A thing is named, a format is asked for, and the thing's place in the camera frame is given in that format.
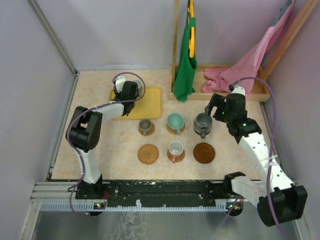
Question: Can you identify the yellow tray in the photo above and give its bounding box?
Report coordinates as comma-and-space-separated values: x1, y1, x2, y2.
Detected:
113, 87, 162, 120

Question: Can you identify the purple mug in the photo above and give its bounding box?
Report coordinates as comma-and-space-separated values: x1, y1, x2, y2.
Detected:
113, 85, 118, 93

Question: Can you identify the teal mug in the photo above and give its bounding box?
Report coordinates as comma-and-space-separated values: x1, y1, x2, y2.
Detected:
167, 113, 185, 124

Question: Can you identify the small olive mug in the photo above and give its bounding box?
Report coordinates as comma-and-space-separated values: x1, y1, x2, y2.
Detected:
138, 119, 152, 131

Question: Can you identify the small orange wooden coaster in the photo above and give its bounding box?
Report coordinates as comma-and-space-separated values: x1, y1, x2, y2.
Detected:
167, 148, 185, 163

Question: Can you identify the wooden rack base tray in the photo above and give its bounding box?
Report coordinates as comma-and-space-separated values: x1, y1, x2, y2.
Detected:
168, 64, 271, 102

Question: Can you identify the grey hanger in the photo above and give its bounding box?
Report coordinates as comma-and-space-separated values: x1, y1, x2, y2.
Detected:
271, 0, 292, 27

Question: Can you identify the light wooden coaster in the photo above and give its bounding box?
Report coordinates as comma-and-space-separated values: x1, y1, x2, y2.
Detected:
138, 123, 156, 136

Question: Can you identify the pink mug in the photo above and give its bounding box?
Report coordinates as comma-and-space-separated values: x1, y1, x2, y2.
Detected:
168, 141, 185, 164

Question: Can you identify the green shirt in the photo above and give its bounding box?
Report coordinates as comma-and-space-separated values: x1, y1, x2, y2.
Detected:
173, 17, 198, 102

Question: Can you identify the large brown wooden coaster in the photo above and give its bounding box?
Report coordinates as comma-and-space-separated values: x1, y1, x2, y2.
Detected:
193, 142, 216, 164

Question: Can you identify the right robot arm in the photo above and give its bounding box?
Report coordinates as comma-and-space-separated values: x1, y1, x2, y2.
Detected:
205, 86, 308, 227

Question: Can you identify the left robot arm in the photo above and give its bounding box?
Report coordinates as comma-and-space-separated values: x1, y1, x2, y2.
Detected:
65, 72, 143, 199

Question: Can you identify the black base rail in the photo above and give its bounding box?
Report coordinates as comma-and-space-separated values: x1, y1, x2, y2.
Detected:
75, 180, 235, 208

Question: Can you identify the dark speckled grey mug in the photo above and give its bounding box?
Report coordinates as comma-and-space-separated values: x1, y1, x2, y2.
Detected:
193, 112, 213, 139

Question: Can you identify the pink shirt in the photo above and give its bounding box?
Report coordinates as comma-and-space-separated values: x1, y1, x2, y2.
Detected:
201, 0, 295, 93

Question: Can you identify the yellow hanger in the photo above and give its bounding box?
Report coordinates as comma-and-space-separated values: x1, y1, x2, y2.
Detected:
187, 0, 196, 59

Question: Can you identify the large woven rattan coaster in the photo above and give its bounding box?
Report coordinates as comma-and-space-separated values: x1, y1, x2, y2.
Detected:
137, 144, 159, 165

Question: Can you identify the grey-white mug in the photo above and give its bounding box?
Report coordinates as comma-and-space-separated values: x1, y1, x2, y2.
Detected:
133, 79, 143, 97

